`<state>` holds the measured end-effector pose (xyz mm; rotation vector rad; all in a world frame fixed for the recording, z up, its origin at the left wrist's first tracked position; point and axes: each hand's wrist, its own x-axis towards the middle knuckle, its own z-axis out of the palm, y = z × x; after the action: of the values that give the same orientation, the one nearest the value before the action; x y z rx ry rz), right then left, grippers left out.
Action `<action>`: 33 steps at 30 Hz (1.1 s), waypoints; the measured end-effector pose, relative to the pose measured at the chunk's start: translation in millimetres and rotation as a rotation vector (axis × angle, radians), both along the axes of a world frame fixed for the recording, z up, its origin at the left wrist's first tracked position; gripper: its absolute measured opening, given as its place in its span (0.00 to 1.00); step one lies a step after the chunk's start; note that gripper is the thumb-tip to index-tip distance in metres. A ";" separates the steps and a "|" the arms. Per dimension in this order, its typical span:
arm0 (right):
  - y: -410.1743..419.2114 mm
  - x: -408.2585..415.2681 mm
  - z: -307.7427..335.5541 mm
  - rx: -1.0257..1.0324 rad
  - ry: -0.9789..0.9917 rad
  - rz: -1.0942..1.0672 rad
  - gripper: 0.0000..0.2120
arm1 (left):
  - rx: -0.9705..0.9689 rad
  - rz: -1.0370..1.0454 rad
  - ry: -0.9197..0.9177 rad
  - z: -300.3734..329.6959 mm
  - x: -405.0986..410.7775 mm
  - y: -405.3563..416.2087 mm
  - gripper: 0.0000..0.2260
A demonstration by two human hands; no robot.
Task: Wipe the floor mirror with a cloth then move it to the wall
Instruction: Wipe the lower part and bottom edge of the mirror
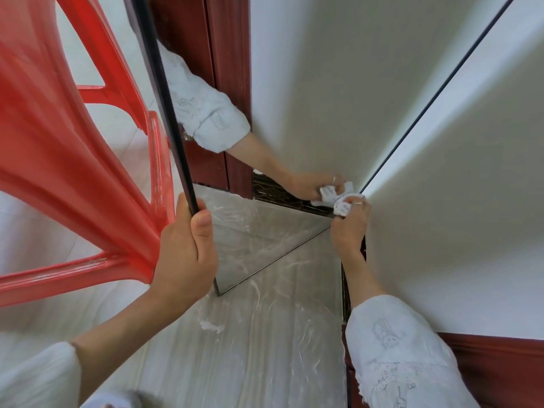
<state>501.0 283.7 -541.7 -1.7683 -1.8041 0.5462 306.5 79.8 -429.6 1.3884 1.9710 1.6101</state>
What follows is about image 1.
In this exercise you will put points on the person's left hand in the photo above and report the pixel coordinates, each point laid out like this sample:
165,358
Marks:
187,259

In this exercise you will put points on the person's right hand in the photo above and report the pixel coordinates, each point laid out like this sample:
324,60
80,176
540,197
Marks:
350,233

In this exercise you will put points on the white wiping cloth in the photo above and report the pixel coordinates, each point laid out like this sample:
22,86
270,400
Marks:
340,208

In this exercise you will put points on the black-framed mirror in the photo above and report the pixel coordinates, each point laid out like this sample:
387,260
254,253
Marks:
340,80

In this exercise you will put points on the person's right forearm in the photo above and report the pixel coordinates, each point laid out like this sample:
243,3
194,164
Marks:
395,348

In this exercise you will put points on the person's left forearm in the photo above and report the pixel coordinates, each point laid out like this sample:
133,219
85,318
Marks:
97,348

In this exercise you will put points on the dark marble skirting board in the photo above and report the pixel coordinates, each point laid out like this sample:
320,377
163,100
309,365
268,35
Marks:
346,301

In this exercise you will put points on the white printed slipper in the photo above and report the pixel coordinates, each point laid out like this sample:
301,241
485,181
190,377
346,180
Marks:
114,399

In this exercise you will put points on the red floral plastic stool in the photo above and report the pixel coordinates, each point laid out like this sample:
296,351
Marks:
55,165

